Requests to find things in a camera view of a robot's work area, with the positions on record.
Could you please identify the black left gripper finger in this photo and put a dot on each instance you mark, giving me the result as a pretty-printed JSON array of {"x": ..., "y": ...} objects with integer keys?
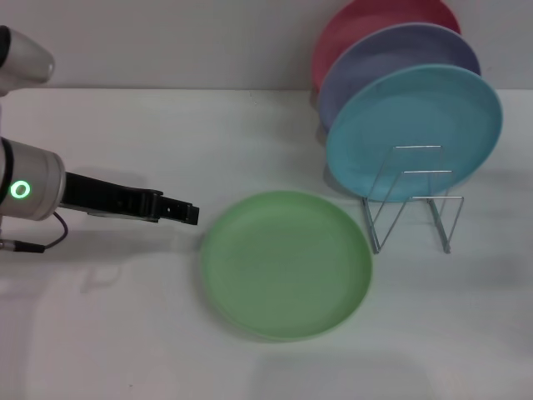
[{"x": 179, "y": 211}]

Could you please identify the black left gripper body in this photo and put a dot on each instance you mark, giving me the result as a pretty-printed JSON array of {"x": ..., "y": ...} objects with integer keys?
[{"x": 108, "y": 200}]

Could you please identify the green plastic plate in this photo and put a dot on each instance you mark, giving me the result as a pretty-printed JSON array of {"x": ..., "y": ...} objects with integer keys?
[{"x": 287, "y": 266}]

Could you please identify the purple plastic plate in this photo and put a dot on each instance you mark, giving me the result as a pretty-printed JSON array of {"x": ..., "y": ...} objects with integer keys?
[{"x": 375, "y": 62}]

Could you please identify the pink plastic plate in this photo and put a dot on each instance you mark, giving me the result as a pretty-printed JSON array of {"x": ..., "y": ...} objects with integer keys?
[{"x": 354, "y": 29}]

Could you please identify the light blue plastic plate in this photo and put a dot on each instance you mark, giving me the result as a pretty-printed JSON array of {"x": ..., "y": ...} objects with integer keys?
[{"x": 416, "y": 116}]

